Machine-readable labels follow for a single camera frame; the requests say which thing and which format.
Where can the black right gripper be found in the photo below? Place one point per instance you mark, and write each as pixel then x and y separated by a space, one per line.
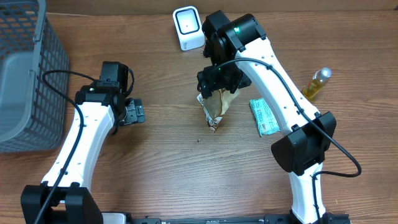
pixel 212 81

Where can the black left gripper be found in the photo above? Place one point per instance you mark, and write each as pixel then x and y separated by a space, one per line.
pixel 134 111

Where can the brown labelled food package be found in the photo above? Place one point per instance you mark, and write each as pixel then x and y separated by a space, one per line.
pixel 216 106

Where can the white green snack package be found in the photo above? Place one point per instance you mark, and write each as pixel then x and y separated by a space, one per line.
pixel 265 119

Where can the yellow oil bottle silver cap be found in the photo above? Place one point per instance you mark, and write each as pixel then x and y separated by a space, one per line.
pixel 318 81

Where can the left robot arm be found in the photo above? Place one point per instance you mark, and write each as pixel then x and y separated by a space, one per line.
pixel 64 194

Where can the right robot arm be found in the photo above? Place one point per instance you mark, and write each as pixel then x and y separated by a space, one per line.
pixel 241 54

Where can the white barcode scanner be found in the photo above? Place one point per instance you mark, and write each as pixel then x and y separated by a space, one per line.
pixel 188 26

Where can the grey plastic mesh basket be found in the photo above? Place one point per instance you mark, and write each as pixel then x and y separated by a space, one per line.
pixel 33 75

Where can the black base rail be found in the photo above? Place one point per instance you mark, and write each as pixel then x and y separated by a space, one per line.
pixel 267 219

